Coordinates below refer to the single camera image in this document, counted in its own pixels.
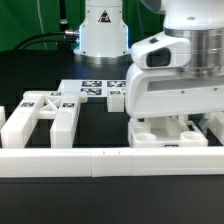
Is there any white side block left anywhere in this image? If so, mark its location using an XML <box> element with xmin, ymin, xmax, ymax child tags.
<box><xmin>0</xmin><ymin>106</ymin><xmax>6</xmax><ymax>130</ymax></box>

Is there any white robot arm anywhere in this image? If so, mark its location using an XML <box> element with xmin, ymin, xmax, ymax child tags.
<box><xmin>125</xmin><ymin>0</ymin><xmax>224</xmax><ymax>119</ymax></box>

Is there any black base cable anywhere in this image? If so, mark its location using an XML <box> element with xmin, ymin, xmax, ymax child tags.
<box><xmin>13</xmin><ymin>29</ymin><xmax>81</xmax><ymax>51</ymax></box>

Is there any white chair back frame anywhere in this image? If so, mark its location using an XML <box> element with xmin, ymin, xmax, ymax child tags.
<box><xmin>1</xmin><ymin>91</ymin><xmax>88</xmax><ymax>149</ymax></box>

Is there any white obstacle fence bar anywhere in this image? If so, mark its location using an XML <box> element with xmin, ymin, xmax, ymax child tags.
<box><xmin>0</xmin><ymin>147</ymin><xmax>224</xmax><ymax>178</ymax></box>

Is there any white tag sheet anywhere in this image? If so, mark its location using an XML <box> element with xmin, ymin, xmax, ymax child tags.
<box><xmin>58</xmin><ymin>80</ymin><xmax>126</xmax><ymax>98</ymax></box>

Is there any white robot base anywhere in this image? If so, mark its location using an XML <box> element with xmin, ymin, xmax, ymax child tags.
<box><xmin>74</xmin><ymin>0</ymin><xmax>130</xmax><ymax>64</ymax></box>

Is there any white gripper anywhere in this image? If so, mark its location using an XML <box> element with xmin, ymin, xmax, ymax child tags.
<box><xmin>125</xmin><ymin>64</ymin><xmax>224</xmax><ymax>119</ymax></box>

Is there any white chair seat part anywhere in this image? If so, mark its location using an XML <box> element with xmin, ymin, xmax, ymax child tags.
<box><xmin>128</xmin><ymin>116</ymin><xmax>208</xmax><ymax>148</ymax></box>

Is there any small white tagged block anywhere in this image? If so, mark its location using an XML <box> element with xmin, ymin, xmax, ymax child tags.
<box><xmin>107</xmin><ymin>89</ymin><xmax>124</xmax><ymax>112</ymax></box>

